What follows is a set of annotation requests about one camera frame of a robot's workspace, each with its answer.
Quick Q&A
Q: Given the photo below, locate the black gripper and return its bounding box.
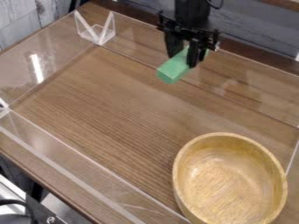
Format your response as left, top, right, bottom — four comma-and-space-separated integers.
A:
157, 0, 220, 68

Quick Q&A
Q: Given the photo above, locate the green rectangular block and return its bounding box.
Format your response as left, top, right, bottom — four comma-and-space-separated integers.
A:
154, 46, 210, 86

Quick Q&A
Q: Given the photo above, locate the brown wooden bowl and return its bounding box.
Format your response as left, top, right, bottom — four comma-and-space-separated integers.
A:
172, 132, 286, 224

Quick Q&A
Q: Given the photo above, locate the clear acrylic enclosure wall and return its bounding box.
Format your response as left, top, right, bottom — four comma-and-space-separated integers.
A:
0, 10, 299, 224

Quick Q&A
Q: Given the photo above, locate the black cable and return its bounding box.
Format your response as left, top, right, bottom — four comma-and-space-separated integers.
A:
0, 197, 40, 224

